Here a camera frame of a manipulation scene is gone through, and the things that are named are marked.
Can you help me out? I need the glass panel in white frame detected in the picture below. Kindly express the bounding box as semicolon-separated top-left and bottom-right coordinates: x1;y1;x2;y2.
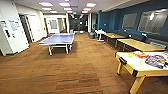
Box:
48;18;59;31

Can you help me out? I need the open white door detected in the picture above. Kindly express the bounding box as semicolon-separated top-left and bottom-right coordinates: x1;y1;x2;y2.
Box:
25;14;45;43

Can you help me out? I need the yellow wooden gaming table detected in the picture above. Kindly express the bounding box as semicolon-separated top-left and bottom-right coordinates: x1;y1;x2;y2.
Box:
114;50;168;94

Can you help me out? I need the dark round trash bin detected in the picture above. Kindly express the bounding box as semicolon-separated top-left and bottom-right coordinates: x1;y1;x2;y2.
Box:
87;31;96;40

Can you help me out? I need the blue ping pong table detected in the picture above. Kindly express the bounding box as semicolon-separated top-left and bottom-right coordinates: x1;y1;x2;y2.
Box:
37;31;76;56

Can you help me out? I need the square ceiling light panel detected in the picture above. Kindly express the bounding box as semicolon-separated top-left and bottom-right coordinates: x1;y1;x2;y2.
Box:
84;2;98;8
82;7;93;12
38;1;54;8
58;2;72;8
42;7;54;12
61;7;73;11

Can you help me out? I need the interior wall window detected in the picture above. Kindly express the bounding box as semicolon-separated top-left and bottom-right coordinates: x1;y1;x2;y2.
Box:
121;12;139;31
137;7;168;35

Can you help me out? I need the wall card reader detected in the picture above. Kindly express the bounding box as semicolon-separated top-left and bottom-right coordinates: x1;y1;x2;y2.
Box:
3;28;11;38

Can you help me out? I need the white paper wall notice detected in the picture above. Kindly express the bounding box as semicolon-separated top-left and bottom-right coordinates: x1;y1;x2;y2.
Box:
8;20;21;32

